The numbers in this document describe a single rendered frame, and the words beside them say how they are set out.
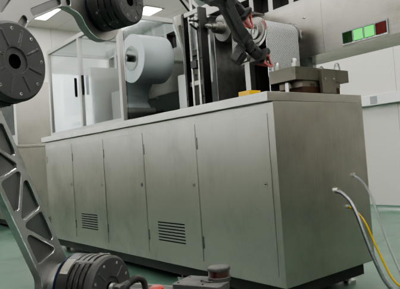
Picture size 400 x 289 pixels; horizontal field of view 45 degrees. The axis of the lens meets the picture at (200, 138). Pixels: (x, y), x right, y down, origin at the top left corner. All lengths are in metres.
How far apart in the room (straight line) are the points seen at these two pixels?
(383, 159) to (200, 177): 3.03
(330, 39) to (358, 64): 2.72
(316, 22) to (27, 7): 1.67
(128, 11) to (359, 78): 3.99
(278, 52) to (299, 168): 0.66
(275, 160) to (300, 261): 0.43
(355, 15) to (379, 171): 2.85
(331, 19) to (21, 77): 1.81
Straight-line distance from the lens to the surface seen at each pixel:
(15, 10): 1.34
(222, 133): 2.23
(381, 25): 2.44
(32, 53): 1.15
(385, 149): 5.11
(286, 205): 2.04
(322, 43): 2.62
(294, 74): 2.24
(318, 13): 2.66
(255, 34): 2.46
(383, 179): 5.15
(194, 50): 2.66
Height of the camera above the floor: 0.65
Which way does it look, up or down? 2 degrees up
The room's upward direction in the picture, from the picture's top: 4 degrees counter-clockwise
